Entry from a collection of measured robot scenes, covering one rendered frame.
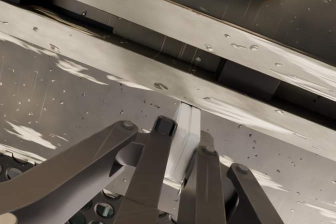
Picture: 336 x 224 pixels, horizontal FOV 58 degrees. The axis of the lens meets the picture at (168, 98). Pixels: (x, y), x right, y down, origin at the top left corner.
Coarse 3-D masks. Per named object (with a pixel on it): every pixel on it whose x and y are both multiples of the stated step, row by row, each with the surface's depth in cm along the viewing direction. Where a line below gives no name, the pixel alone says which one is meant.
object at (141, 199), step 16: (160, 128) 16; (160, 144) 15; (144, 160) 13; (160, 160) 13; (144, 176) 12; (160, 176) 12; (128, 192) 11; (144, 192) 11; (160, 192) 11; (128, 208) 9; (144, 208) 9
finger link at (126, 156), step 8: (136, 136) 16; (144, 136) 16; (128, 144) 15; (136, 144) 15; (144, 144) 15; (120, 152) 15; (128, 152) 15; (136, 152) 15; (120, 160) 15; (128, 160) 15; (136, 160) 16
